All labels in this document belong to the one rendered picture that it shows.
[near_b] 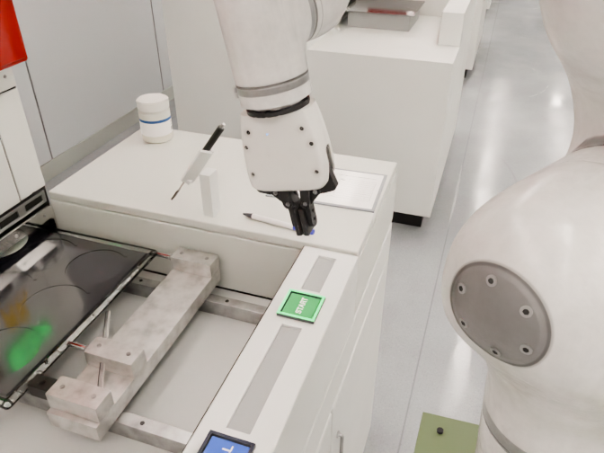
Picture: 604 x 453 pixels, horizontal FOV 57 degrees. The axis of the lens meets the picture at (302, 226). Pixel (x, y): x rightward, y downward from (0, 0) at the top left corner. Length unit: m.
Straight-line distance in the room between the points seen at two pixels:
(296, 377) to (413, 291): 1.69
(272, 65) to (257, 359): 0.37
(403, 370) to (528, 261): 1.75
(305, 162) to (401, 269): 1.87
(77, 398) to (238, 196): 0.47
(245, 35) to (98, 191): 0.62
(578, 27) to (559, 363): 0.18
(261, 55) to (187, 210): 0.50
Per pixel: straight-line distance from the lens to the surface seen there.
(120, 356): 0.85
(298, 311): 0.80
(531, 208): 0.33
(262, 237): 0.96
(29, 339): 0.94
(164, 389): 0.91
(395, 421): 1.90
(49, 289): 1.02
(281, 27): 0.60
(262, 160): 0.66
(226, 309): 0.99
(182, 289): 0.99
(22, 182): 1.14
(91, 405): 0.80
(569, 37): 0.36
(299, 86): 0.62
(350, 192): 1.07
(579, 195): 0.34
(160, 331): 0.92
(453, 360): 2.12
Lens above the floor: 1.50
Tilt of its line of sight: 33 degrees down
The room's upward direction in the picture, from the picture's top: straight up
